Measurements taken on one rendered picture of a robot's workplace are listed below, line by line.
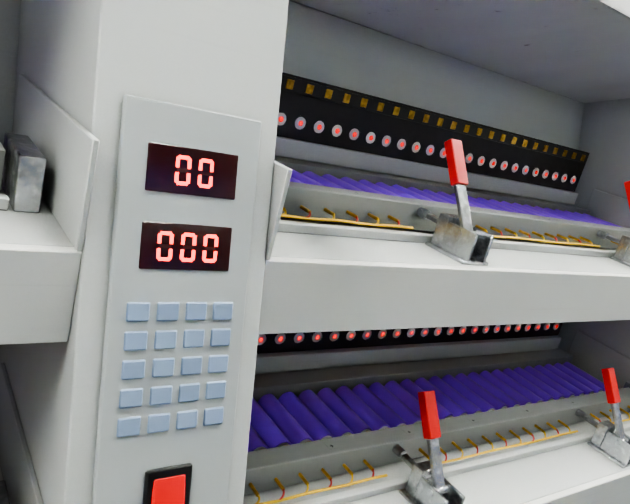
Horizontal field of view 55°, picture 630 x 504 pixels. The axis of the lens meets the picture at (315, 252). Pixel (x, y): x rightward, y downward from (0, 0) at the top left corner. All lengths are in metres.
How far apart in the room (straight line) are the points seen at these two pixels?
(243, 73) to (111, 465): 0.20
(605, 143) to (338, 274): 0.60
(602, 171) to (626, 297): 0.30
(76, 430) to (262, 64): 0.20
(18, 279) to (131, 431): 0.09
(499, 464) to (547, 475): 0.05
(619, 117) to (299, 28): 0.47
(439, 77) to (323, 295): 0.40
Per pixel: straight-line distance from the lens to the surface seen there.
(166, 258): 0.29
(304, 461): 0.46
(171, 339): 0.30
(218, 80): 0.31
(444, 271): 0.41
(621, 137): 0.89
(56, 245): 0.29
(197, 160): 0.30
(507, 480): 0.58
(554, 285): 0.52
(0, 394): 0.46
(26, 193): 0.32
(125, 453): 0.31
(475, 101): 0.74
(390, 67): 0.65
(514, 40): 0.66
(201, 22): 0.31
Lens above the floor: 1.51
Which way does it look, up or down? 3 degrees down
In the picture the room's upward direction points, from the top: 5 degrees clockwise
